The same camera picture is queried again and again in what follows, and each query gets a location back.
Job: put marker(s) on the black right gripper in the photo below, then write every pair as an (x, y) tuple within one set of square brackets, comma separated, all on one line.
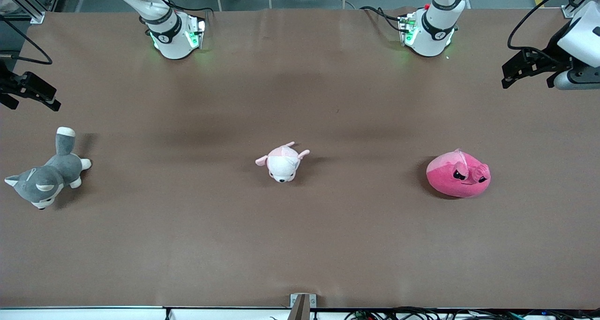
[(5, 84)]

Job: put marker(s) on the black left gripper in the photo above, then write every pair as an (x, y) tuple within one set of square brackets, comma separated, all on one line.
[(552, 54)]

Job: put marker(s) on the pink round plush toy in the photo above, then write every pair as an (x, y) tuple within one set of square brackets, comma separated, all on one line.
[(450, 184)]

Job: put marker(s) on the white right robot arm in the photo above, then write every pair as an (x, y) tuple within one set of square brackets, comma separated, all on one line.
[(173, 43)]

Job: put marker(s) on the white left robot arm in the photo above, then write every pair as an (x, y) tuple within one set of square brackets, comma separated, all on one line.
[(433, 34)]

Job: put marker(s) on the grey white husky plush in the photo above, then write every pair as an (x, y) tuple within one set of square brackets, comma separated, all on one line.
[(51, 174)]

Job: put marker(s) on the pale pink white plush dog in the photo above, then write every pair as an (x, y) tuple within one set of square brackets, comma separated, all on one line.
[(283, 163)]

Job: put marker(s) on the aluminium profile frame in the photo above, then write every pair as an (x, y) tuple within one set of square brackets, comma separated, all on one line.
[(28, 6), (569, 11)]

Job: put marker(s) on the white table edge rail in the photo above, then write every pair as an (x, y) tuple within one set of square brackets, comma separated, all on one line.
[(93, 314)]

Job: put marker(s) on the metal bracket at table edge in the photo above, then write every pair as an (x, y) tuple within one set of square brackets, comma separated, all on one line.
[(300, 308)]

